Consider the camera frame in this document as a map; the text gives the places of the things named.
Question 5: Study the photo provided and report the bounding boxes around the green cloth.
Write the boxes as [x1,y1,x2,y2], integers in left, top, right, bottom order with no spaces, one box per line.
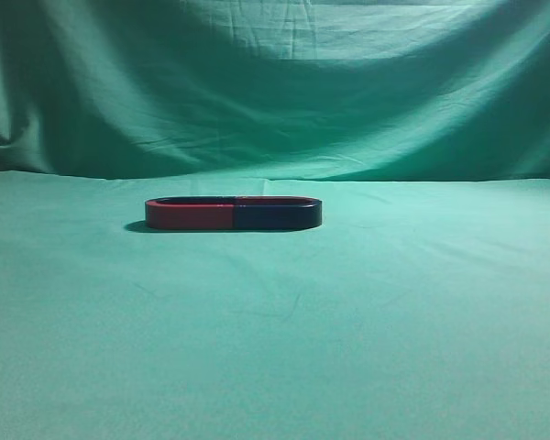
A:
[0,1,550,439]

